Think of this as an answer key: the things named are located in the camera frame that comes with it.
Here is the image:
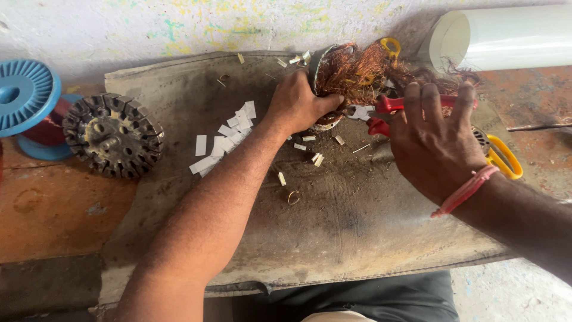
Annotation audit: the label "scattered small paper bits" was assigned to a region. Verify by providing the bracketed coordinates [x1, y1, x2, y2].
[216, 50, 372, 187]

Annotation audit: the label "person's left hand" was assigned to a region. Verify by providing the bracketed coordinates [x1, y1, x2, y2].
[266, 69, 345, 135]

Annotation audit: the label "pink thread wristband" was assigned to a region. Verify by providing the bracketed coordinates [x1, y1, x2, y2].
[431, 165, 500, 219]

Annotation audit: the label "yellow handled scissors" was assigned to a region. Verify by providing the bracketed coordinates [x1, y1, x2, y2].
[471, 126, 524, 180]

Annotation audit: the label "white plastic pipe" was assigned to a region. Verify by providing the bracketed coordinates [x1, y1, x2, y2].
[417, 4, 572, 73]

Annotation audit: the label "person's right hand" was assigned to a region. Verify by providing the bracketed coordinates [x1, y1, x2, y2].
[388, 81, 488, 207]

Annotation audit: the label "thin metal rod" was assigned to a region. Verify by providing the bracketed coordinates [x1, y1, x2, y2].
[507, 122, 572, 133]

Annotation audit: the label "yellow handled tool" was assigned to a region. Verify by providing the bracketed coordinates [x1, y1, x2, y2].
[378, 37, 402, 61]

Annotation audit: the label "bare dark metal stator core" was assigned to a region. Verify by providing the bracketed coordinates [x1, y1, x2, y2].
[62, 92, 165, 180]

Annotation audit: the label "blue spool of copper wire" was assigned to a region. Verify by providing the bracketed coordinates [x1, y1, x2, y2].
[0, 58, 86, 162]

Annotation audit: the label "red handled pliers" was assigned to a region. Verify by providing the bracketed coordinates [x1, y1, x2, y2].
[346, 94, 478, 138]

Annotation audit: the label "pile of white paper strips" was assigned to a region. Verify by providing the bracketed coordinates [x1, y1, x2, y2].
[189, 100, 257, 178]

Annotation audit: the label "person's dark trousers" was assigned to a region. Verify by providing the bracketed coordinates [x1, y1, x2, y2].
[203, 270, 461, 322]

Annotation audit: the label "motor stator with copper winding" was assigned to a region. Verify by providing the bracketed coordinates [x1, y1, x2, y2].
[308, 39, 481, 133]

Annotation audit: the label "grey cloth mat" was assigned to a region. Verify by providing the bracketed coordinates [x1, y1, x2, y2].
[98, 50, 515, 309]

